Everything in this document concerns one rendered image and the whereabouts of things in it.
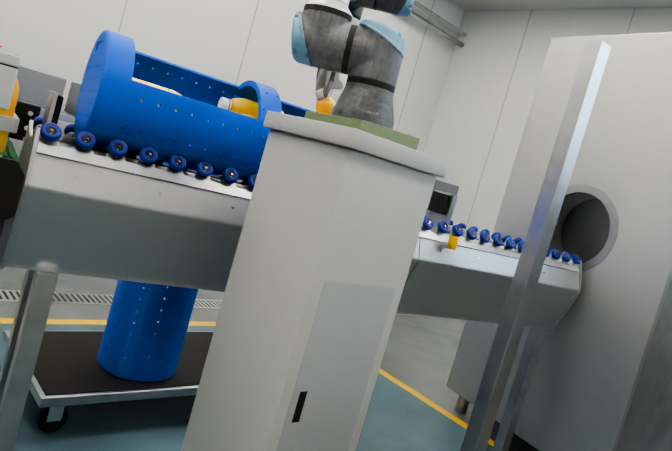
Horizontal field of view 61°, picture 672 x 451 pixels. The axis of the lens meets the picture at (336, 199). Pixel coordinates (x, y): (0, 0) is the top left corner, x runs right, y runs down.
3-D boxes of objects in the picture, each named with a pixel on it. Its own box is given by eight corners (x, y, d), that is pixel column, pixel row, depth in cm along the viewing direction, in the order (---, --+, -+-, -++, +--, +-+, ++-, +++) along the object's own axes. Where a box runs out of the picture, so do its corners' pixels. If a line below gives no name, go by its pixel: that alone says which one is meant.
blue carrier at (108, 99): (378, 214, 178) (401, 126, 177) (85, 144, 129) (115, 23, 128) (330, 200, 201) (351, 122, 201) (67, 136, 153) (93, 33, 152)
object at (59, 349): (364, 402, 274) (373, 373, 273) (29, 444, 172) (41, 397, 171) (300, 356, 312) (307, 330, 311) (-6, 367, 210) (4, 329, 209)
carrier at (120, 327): (186, 382, 207) (162, 350, 230) (249, 152, 202) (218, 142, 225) (106, 383, 191) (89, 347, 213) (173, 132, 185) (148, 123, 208)
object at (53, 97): (52, 145, 134) (65, 94, 134) (41, 143, 133) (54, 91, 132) (48, 140, 143) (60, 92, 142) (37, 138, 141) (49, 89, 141)
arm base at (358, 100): (404, 134, 135) (414, 93, 134) (366, 121, 124) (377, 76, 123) (356, 125, 145) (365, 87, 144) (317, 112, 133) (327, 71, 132)
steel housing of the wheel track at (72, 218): (565, 337, 246) (589, 262, 244) (0, 277, 126) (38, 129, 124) (514, 313, 270) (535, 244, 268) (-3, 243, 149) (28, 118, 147)
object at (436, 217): (446, 236, 209) (458, 196, 208) (438, 234, 207) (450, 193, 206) (428, 229, 217) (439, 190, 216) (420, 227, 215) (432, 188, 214)
